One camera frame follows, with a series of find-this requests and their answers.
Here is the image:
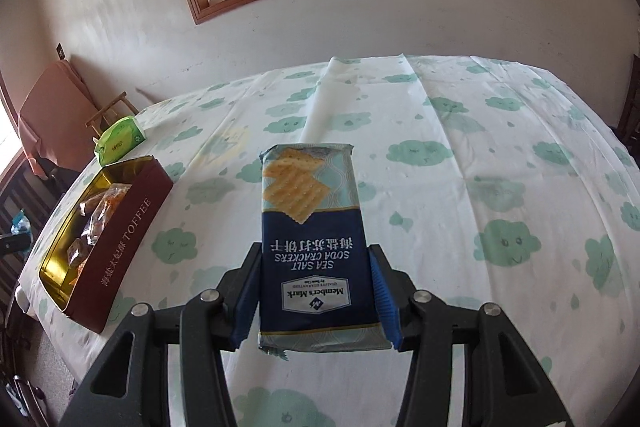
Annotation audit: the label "small orange snack packet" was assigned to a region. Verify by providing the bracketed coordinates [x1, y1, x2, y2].
[65, 238, 95, 288]

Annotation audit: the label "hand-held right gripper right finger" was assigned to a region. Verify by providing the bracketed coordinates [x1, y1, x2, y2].
[367, 244, 576, 427]

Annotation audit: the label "green tissue pack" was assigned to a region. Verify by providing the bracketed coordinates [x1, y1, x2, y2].
[95, 116, 148, 166]

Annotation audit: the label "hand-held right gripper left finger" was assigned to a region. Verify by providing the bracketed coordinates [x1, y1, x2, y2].
[60, 242, 263, 427]

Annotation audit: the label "maroon and gold tin box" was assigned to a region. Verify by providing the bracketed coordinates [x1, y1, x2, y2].
[39, 155, 175, 334]

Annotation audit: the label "clear cracker stick packet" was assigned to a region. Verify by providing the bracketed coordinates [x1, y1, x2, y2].
[75, 202, 115, 253]

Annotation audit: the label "plastic water bottle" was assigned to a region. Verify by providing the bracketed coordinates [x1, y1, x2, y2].
[11, 208, 32, 236]

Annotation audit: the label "dark wooden furniture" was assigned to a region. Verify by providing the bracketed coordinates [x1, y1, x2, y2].
[0, 147, 66, 308]

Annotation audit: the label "blue soda cracker packet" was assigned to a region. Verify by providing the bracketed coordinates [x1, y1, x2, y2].
[257, 143, 393, 360]

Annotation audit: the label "wooden chair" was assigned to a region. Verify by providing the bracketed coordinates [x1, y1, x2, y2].
[85, 91, 141, 140]

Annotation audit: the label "pink cloth covered table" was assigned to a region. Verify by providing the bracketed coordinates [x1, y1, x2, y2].
[17, 59, 98, 180]

